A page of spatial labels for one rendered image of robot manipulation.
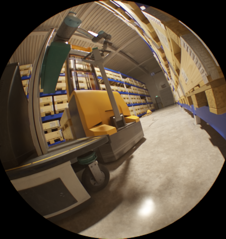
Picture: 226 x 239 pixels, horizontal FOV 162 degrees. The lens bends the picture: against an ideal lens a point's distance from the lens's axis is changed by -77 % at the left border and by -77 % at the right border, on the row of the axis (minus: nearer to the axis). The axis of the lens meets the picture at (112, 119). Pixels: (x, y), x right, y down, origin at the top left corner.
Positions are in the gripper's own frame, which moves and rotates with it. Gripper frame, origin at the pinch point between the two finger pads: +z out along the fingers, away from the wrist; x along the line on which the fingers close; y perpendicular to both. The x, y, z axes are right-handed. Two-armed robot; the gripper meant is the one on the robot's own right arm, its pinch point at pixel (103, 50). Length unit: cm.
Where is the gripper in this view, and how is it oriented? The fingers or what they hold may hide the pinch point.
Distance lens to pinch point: 125.9
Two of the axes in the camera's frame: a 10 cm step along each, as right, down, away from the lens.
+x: 1.0, 2.3, -9.7
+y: -9.7, -1.9, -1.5
